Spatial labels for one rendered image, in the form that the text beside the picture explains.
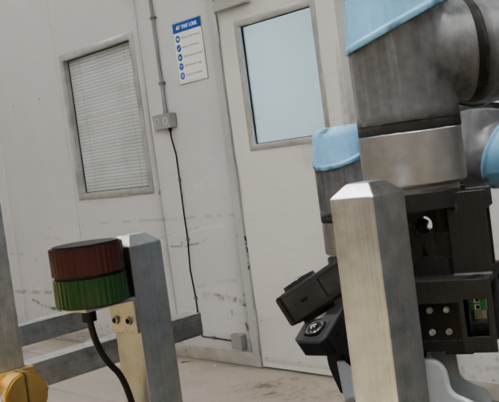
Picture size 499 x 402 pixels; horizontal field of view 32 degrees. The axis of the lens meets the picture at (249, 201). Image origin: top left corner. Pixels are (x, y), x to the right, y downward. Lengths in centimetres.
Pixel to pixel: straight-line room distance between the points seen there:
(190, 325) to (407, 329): 62
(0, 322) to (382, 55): 51
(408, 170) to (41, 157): 589
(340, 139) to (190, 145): 399
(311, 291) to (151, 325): 15
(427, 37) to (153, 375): 35
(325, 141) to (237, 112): 365
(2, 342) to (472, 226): 52
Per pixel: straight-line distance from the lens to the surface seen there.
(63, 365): 104
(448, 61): 62
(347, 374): 106
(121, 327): 74
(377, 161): 62
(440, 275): 64
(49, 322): 133
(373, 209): 54
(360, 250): 56
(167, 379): 75
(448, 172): 62
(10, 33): 669
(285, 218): 446
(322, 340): 96
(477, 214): 63
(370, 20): 62
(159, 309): 74
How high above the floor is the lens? 116
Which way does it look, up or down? 3 degrees down
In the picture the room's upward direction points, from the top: 8 degrees counter-clockwise
